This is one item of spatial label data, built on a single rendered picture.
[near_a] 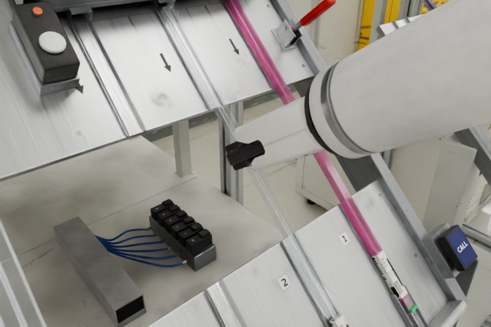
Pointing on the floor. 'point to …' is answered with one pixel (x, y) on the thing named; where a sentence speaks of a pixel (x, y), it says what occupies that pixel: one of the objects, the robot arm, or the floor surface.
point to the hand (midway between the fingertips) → (247, 151)
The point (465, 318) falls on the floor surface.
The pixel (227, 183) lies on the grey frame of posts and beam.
